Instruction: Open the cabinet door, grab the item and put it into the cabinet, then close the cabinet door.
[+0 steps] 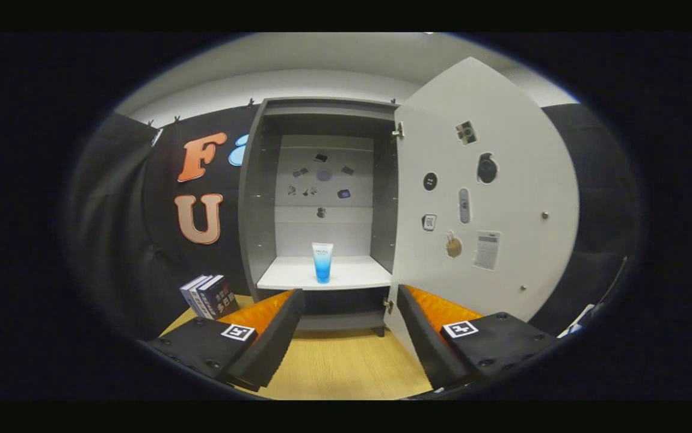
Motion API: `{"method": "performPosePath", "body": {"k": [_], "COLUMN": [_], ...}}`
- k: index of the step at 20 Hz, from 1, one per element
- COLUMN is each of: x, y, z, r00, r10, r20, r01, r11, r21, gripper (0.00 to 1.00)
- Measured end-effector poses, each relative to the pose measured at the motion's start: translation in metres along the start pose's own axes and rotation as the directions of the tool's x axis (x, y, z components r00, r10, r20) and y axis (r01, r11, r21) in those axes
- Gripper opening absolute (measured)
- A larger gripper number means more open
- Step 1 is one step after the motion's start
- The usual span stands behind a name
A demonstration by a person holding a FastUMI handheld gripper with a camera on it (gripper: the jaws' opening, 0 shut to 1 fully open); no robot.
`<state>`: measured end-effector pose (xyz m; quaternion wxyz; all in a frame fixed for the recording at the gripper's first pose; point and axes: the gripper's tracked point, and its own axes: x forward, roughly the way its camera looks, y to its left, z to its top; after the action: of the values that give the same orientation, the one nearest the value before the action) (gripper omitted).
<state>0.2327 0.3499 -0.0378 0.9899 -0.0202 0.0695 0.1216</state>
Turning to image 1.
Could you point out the grey cabinet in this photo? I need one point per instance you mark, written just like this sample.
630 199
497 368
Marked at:
322 231

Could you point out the white side table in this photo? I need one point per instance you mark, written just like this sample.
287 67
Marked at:
580 316

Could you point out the blue gradient tube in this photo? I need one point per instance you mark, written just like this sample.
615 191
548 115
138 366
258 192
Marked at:
322 267

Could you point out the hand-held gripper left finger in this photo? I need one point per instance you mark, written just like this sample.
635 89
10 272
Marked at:
280 337

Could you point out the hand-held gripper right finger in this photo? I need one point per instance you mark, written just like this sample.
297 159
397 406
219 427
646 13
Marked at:
424 340

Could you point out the beige cabinet door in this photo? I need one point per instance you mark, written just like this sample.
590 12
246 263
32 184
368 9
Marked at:
520 180

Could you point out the black backdrop cloth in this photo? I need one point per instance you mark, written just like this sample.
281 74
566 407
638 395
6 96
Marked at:
117 240

